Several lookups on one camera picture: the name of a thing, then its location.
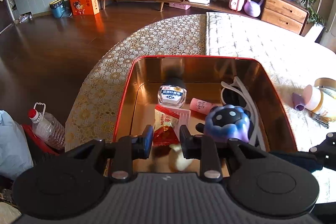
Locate cream round garlic toy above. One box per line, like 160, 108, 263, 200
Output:
168, 144, 199, 172

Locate yellow white lotion bottle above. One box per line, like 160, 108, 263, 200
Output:
302, 85, 336, 121

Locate gold lidded round tin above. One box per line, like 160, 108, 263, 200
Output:
314, 77, 336, 91

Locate pink ridged soap box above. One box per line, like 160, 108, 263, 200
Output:
168, 107, 191, 126

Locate blue purple flower toy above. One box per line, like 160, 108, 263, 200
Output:
195, 105, 251, 143

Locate pink small tube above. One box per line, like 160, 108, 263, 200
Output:
190, 98, 217, 115

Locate gold floral lace tablecloth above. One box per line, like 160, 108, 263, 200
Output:
65, 14, 206, 151

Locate red yellow snack packet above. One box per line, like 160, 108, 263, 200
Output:
153, 105, 179, 147

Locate red metal tin box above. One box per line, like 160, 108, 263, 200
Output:
109, 54, 299, 177

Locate small purple angular container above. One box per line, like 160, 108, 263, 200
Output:
291, 93, 305, 111

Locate clear eye drop bottle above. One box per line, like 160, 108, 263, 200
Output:
157, 77, 187, 109

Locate clear plastic water jug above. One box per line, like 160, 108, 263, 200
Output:
28, 102, 65, 151

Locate quilted cream mattress pad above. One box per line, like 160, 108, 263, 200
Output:
204, 11, 336, 204

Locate light blue plastic bag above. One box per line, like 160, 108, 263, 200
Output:
0, 110, 34, 180

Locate purple kettlebell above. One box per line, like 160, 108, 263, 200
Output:
244, 0, 264, 18

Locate pink toy case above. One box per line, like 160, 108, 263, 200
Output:
228, 0, 245, 11

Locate orange gift box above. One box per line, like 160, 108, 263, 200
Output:
70, 0, 100, 15

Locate teal trash bin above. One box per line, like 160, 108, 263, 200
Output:
49, 0, 70, 18

